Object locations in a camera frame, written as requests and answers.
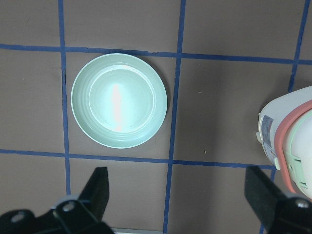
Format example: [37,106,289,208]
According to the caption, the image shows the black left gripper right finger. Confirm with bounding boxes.
[244,166,312,234]

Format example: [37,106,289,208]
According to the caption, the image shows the white toy rice cooker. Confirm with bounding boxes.
[256,86,312,198]

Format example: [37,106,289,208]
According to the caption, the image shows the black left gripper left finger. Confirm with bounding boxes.
[53,167,109,226]

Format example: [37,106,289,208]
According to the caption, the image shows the light green plate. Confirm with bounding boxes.
[71,53,168,149]

